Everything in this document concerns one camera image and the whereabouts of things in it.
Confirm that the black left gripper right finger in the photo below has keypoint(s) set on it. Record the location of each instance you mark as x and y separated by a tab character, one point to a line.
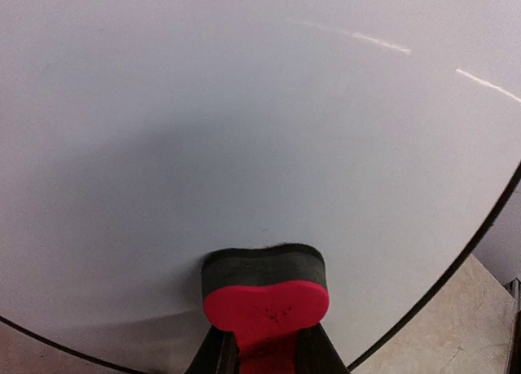
315	353

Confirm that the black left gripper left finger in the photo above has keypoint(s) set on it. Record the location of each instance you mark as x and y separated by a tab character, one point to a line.
218	354

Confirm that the red bone-shaped eraser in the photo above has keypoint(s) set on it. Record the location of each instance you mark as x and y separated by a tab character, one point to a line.
264	297

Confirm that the white whiteboard black frame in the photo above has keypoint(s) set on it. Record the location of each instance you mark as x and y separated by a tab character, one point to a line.
138	136

